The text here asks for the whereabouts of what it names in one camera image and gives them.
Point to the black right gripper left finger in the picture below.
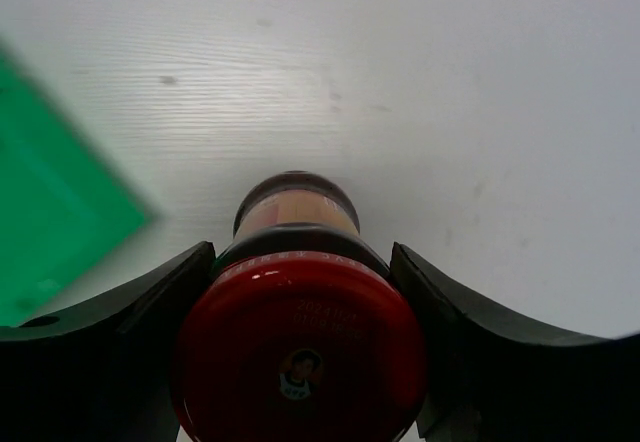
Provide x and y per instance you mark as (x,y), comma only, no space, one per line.
(98,370)

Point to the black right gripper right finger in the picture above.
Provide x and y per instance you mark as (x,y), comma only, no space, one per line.
(497,375)

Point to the red-lid chili sauce jar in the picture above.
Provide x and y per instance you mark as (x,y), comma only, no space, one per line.
(301,335)

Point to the green four-compartment plastic tray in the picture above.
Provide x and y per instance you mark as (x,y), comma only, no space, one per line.
(64,208)

